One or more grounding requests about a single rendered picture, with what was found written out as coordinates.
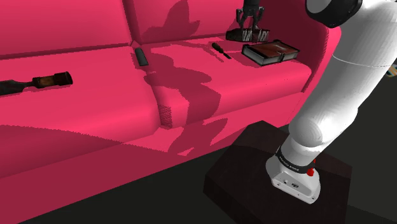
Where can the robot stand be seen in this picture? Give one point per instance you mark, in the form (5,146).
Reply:
(242,173)

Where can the dark brown glass bottle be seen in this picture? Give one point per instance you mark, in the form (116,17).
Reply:
(46,81)

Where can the black remote control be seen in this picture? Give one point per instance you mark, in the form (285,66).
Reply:
(141,56)

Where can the pink sofa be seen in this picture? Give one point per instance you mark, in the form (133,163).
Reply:
(93,102)

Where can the brown hardcover book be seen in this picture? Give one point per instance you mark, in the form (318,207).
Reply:
(270,52)

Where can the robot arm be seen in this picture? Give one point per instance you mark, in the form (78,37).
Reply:
(347,93)

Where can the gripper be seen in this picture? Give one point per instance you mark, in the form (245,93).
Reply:
(251,3)

